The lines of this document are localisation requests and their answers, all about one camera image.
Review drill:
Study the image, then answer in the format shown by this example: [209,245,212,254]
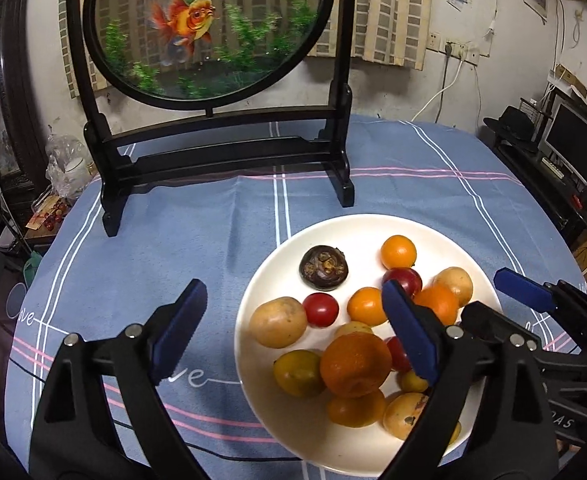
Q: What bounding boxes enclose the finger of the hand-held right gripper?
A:
[493,268,587,357]
[461,301,587,381]

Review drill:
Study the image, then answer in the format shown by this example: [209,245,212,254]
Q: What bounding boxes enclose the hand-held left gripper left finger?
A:
[28,278,209,480]

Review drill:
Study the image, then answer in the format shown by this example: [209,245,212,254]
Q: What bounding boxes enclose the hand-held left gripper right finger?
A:
[381,280,560,480]

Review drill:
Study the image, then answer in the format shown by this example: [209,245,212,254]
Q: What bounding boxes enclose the red cherry tomato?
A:
[302,293,339,328]
[384,336,414,373]

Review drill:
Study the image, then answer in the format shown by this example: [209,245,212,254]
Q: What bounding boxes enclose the orange mandarin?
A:
[413,284,460,328]
[320,332,393,399]

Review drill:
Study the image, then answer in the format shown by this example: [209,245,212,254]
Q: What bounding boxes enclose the spotted tan longan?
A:
[432,266,473,308]
[383,392,430,442]

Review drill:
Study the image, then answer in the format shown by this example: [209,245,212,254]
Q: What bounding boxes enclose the small smooth orange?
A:
[380,235,418,269]
[347,287,389,326]

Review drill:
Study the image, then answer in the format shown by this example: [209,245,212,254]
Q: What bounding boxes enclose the large red plum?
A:
[382,267,423,298]

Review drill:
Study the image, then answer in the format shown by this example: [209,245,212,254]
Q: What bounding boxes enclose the yellow-green jujube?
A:
[334,321,374,341]
[398,369,430,394]

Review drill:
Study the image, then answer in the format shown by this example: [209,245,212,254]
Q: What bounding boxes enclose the dark brown water chestnut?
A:
[299,245,350,291]

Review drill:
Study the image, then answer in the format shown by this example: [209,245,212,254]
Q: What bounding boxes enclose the white round plate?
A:
[234,214,505,477]

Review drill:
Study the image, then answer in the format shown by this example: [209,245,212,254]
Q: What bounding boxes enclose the green-orange mandarin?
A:
[273,349,327,399]

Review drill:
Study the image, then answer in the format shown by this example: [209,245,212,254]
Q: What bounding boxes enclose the black desk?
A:
[483,130,587,246]

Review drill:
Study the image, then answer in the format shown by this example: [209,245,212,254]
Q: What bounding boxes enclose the blue plaid tablecloth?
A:
[4,112,587,480]

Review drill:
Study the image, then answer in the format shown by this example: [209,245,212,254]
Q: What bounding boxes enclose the black monitor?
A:
[537,100,587,186]

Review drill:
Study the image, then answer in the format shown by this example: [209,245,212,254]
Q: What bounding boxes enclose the red glossy beads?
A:
[40,204,70,231]

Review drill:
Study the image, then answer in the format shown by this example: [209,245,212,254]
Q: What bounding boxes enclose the black hat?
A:
[483,105,537,142]

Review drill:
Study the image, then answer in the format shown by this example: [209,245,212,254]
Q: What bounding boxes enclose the clear plastic bag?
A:
[46,132,96,198]

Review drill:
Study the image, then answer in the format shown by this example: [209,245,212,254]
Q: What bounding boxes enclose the dark wooden framed mirror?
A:
[0,0,49,211]

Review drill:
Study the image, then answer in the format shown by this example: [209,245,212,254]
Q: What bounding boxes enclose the round goldfish screen black stand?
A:
[64,0,354,238]

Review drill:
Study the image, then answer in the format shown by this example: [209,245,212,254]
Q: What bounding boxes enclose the beige checked curtain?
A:
[58,0,434,101]

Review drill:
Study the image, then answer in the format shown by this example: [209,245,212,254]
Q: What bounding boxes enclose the white cable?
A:
[410,57,464,123]

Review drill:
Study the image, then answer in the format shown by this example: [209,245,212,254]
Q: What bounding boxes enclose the white wall socket strip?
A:
[443,40,479,66]

